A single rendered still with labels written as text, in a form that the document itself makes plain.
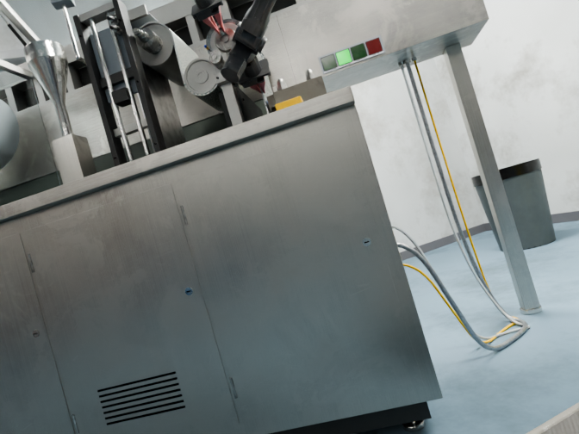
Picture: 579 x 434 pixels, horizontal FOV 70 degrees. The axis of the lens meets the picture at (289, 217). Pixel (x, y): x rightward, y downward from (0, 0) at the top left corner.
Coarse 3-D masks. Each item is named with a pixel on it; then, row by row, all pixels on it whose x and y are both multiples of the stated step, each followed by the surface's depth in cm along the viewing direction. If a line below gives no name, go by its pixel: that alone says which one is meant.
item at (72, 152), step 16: (32, 64) 154; (48, 64) 154; (64, 64) 159; (48, 80) 155; (64, 80) 159; (48, 96) 158; (64, 96) 159; (64, 112) 158; (64, 128) 157; (64, 144) 154; (80, 144) 157; (64, 160) 155; (80, 160) 154; (64, 176) 155; (80, 176) 154
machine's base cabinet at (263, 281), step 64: (320, 128) 106; (128, 192) 115; (192, 192) 112; (256, 192) 109; (320, 192) 106; (0, 256) 122; (64, 256) 119; (128, 256) 115; (192, 256) 112; (256, 256) 109; (320, 256) 106; (384, 256) 103; (0, 320) 123; (64, 320) 119; (128, 320) 116; (192, 320) 113; (256, 320) 110; (320, 320) 107; (384, 320) 104; (0, 384) 123; (64, 384) 120; (128, 384) 116; (192, 384) 113; (256, 384) 110; (320, 384) 107; (384, 384) 104
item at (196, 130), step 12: (264, 108) 168; (204, 120) 173; (216, 120) 172; (192, 132) 174; (204, 132) 173; (108, 156) 181; (144, 156) 178; (96, 168) 182; (108, 168) 181; (60, 180) 185
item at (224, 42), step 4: (228, 28) 134; (228, 32) 134; (232, 32) 133; (216, 36) 134; (220, 36) 134; (224, 36) 134; (228, 36) 134; (232, 36) 134; (216, 40) 134; (220, 40) 134; (224, 40) 134; (228, 40) 134; (232, 40) 134; (216, 44) 134; (220, 44) 134; (224, 44) 134; (228, 44) 134; (220, 48) 134; (224, 48) 134; (228, 48) 134; (224, 52) 136; (228, 52) 135
